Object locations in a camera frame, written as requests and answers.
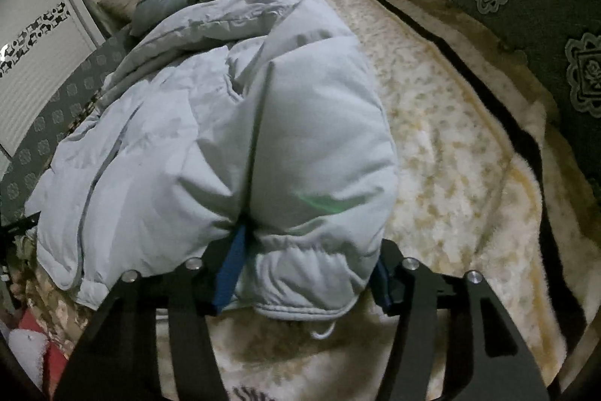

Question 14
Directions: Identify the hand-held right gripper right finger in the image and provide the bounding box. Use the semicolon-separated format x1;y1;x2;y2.
371;239;550;401

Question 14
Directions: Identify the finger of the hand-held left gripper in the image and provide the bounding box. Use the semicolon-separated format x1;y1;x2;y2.
0;213;42;242

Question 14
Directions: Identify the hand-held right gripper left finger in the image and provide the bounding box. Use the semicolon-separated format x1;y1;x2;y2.
54;225;249;401

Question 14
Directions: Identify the light blue puffer jacket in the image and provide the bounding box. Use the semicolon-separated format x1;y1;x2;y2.
23;0;401;342

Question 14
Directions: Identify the brown floral blanket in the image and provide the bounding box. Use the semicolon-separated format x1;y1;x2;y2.
9;234;92;340

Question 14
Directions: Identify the red and white cloth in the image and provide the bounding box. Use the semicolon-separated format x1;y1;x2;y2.
7;314;73;385

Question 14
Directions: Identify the white wardrobe with black pattern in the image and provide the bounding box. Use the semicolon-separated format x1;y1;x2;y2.
0;0;110;158

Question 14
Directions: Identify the cream pillow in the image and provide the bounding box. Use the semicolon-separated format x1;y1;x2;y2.
96;0;157;23

